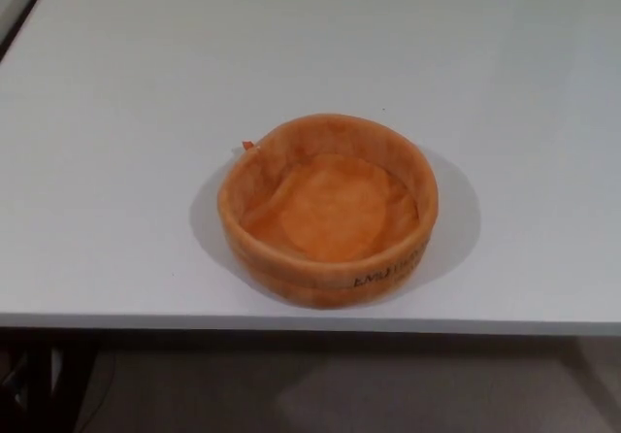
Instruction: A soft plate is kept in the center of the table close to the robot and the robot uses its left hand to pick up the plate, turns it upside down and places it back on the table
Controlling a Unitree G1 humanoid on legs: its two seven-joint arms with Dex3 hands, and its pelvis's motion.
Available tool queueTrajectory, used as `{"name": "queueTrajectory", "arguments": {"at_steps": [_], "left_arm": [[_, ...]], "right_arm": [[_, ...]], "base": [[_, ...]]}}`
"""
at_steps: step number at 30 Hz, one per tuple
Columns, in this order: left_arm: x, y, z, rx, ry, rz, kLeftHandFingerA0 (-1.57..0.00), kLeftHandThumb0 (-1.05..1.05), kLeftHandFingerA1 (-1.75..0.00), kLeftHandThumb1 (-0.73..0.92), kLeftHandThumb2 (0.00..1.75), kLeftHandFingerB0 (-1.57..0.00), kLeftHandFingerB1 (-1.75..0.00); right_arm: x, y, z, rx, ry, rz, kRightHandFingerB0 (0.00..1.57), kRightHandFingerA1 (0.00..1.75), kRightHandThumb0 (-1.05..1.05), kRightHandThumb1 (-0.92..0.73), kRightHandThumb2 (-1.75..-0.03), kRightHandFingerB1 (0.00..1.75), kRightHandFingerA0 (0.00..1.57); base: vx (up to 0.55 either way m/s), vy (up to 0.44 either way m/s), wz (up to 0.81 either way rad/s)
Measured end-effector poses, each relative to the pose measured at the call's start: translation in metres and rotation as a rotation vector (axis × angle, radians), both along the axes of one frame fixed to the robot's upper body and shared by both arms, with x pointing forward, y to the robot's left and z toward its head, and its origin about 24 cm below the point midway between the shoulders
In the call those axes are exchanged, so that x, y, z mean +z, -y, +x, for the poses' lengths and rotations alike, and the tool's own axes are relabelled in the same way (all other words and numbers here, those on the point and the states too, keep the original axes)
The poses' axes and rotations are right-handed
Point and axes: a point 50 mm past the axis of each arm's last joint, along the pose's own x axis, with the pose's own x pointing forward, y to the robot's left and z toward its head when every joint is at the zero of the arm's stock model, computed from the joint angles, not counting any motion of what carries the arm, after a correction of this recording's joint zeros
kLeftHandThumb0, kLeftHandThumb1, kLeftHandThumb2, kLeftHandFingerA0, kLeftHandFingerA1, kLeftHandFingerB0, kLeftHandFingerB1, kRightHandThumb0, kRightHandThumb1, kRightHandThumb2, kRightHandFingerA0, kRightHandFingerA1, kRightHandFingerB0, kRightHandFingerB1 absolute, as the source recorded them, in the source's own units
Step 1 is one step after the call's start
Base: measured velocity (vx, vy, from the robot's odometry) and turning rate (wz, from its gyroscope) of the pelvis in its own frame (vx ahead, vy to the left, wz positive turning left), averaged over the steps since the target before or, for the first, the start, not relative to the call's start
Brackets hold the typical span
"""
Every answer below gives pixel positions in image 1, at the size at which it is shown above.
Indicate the orange soft fabric bowl plate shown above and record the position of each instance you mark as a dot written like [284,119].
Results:
[271,277]

